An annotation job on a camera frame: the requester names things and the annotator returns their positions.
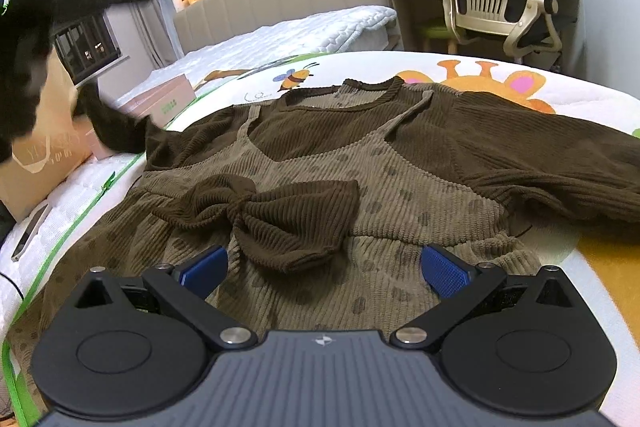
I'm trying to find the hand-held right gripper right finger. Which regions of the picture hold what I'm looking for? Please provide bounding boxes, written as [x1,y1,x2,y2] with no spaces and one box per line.
[390,244,574,353]

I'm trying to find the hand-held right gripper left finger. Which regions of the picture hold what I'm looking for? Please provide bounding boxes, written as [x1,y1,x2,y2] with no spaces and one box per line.
[75,244,258,353]

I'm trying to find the brown corduroy dress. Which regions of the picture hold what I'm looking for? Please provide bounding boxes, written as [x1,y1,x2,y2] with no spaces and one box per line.
[10,76,640,358]

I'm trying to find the small pink gift box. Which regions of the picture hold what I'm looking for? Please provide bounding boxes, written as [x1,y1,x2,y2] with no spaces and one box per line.
[74,114,117,161]

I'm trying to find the dark framed window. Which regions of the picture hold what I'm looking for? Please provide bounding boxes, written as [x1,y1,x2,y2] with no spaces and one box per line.
[0,0,124,86]

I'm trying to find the tan shopping bag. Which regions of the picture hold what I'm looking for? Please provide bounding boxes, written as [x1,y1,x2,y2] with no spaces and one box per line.
[0,52,96,224]

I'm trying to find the silver smartphone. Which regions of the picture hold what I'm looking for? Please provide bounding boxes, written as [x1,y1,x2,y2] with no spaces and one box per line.
[11,203,52,263]

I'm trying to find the cartoon printed mat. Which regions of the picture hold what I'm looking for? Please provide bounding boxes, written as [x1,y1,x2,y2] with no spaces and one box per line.
[0,49,640,427]

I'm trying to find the green stool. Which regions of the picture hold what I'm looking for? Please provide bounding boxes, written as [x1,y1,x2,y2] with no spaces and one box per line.
[417,23,470,56]

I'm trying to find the black cable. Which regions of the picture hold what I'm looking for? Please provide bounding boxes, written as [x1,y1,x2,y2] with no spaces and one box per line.
[0,273,26,305]

